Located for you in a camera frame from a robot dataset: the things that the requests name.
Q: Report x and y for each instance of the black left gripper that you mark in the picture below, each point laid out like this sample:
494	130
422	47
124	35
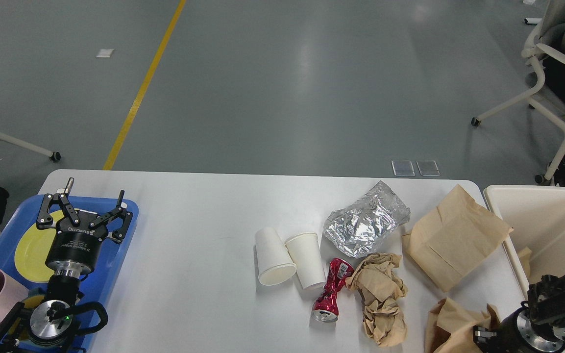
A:
77	253

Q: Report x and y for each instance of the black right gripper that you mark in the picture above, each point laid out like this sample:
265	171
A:
517	334

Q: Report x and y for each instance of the brown paper bag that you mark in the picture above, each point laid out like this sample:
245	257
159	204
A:
449	328
454	238

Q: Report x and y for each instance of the yellow plastic plate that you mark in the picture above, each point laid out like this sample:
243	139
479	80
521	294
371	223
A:
32	251

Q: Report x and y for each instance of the brown paper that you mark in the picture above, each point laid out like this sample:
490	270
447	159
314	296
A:
383	320

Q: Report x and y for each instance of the dark teal mug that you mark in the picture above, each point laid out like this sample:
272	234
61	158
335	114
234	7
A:
35	297

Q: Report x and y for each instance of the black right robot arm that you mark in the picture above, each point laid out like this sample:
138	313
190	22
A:
546	305

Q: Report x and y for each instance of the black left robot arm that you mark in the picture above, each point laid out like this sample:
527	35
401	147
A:
54	322

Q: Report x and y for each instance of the blue plastic tray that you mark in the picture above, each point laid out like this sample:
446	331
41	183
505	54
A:
99	284

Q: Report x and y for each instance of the beige plastic bin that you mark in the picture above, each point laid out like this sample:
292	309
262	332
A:
536	246

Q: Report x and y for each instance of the crushed red soda can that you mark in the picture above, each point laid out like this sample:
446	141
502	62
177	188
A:
325	308

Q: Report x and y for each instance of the crumpled silver foil bag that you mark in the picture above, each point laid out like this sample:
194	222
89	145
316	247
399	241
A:
363	226

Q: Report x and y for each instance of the white paper cup left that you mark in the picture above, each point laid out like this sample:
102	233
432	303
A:
275	265

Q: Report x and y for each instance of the white paper cup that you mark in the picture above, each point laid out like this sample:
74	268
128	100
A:
304	251
275	265

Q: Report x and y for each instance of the white paper cup right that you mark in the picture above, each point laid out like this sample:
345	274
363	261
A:
304	251

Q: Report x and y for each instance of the white office chair right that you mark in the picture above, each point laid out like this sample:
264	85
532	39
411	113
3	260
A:
543	49

